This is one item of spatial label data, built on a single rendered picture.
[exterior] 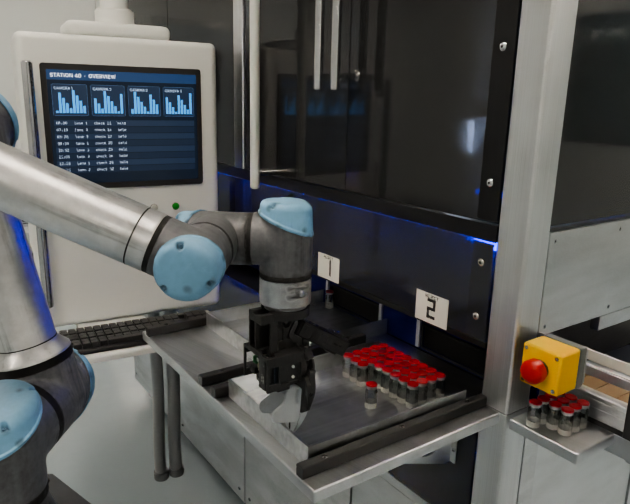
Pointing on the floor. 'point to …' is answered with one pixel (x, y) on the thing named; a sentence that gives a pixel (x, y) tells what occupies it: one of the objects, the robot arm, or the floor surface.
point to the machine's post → (523, 235)
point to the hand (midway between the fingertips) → (295, 423)
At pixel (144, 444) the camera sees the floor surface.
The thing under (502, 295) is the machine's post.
